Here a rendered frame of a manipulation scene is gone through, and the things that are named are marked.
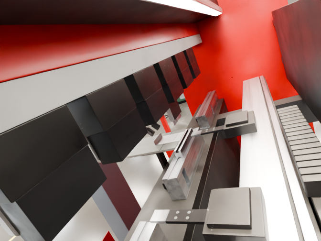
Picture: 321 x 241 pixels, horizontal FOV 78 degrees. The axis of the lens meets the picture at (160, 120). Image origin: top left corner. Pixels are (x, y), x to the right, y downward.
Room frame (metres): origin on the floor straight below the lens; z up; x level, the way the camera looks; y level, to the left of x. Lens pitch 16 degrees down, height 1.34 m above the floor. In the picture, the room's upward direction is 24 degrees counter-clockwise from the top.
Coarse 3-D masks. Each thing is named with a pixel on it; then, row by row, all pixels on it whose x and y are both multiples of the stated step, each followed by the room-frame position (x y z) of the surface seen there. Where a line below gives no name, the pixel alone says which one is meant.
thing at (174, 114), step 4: (176, 100) 0.86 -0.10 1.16; (172, 104) 0.81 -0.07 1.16; (176, 104) 0.84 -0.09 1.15; (172, 108) 0.80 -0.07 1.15; (176, 108) 0.83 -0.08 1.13; (168, 112) 0.78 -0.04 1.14; (172, 112) 0.78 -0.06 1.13; (176, 112) 0.81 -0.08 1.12; (180, 112) 0.85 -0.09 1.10; (172, 116) 0.78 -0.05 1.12; (176, 116) 0.80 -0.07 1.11; (180, 116) 0.85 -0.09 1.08; (172, 120) 0.78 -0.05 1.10; (176, 120) 0.81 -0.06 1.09
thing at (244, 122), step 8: (240, 112) 0.73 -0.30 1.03; (248, 112) 0.73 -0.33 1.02; (232, 120) 0.69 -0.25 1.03; (240, 120) 0.66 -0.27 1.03; (248, 120) 0.66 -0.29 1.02; (216, 128) 0.75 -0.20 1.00; (224, 128) 0.68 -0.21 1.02; (232, 128) 0.66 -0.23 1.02; (240, 128) 0.65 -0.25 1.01; (248, 128) 0.64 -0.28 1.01; (256, 128) 0.63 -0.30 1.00; (192, 136) 0.79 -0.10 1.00; (232, 136) 0.67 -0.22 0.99
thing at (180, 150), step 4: (188, 132) 0.85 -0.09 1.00; (184, 136) 0.84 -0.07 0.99; (188, 136) 0.82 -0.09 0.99; (184, 140) 0.78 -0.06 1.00; (188, 140) 0.81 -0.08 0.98; (180, 144) 0.77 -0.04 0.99; (184, 144) 0.76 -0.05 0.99; (188, 144) 0.79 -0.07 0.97; (176, 148) 0.74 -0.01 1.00; (180, 148) 0.73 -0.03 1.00; (184, 148) 0.75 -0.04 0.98; (176, 152) 0.73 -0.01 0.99; (180, 152) 0.71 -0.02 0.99; (184, 152) 0.74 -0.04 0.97; (176, 156) 0.72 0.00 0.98; (180, 156) 0.72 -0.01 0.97
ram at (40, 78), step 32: (0, 32) 0.34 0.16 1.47; (32, 32) 0.38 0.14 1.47; (64, 32) 0.44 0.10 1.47; (96, 32) 0.52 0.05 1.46; (128, 32) 0.65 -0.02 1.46; (160, 32) 0.88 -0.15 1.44; (192, 32) 1.36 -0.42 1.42; (0, 64) 0.31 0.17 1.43; (32, 64) 0.35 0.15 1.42; (64, 64) 0.40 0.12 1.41; (96, 64) 0.48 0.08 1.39; (128, 64) 0.59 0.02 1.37; (0, 96) 0.29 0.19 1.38; (32, 96) 0.33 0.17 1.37; (64, 96) 0.37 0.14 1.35; (0, 128) 0.27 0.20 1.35
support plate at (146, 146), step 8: (152, 136) 1.00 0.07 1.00; (144, 144) 0.94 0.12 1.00; (152, 144) 0.89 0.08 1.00; (160, 144) 0.85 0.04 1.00; (168, 144) 0.81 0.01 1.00; (176, 144) 0.78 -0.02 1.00; (136, 152) 0.89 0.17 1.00; (144, 152) 0.84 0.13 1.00; (152, 152) 0.81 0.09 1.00; (160, 152) 0.79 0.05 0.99
